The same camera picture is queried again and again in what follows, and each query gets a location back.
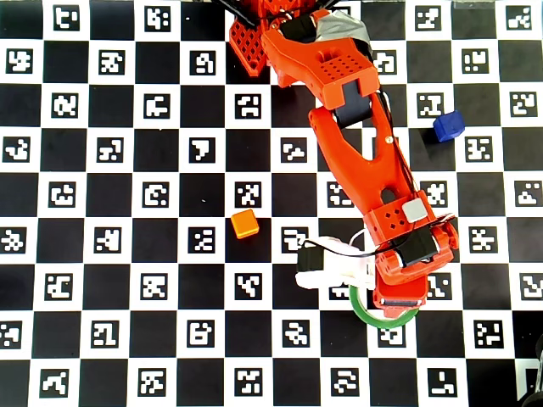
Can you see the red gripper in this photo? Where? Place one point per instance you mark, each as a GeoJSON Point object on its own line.
{"type": "Point", "coordinates": [398, 302]}

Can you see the orange cube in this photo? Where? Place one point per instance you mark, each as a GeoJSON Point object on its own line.
{"type": "Point", "coordinates": [245, 224]}

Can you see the blue cube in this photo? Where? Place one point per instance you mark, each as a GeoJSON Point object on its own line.
{"type": "Point", "coordinates": [449, 126]}

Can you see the red robot arm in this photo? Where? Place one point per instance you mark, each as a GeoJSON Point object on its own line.
{"type": "Point", "coordinates": [373, 178]}

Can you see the grey square pad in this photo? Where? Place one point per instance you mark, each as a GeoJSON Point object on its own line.
{"type": "Point", "coordinates": [415, 210]}

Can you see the clear tape strip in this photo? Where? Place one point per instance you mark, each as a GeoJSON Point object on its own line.
{"type": "Point", "coordinates": [471, 4]}

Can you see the black white marker checkerboard mat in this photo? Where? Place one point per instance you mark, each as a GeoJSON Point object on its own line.
{"type": "Point", "coordinates": [63, 237]}

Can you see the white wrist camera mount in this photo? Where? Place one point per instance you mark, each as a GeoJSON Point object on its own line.
{"type": "Point", "coordinates": [331, 273]}

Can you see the grey duct tape patch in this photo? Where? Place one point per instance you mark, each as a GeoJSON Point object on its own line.
{"type": "Point", "coordinates": [343, 27]}

